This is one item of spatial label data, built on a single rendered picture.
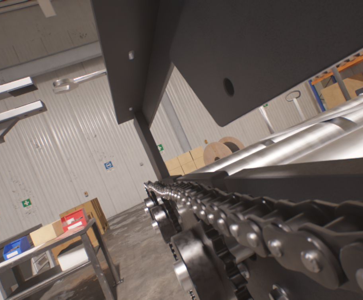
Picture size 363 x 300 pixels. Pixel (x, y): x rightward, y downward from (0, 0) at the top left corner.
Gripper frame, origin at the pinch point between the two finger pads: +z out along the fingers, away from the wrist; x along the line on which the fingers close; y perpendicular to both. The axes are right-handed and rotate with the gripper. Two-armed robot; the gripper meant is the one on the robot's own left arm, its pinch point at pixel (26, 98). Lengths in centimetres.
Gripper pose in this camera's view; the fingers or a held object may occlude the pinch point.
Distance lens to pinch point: 52.4
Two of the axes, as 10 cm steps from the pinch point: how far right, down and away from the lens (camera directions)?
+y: -1.9, 1.2, 9.8
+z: 9.0, -3.9, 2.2
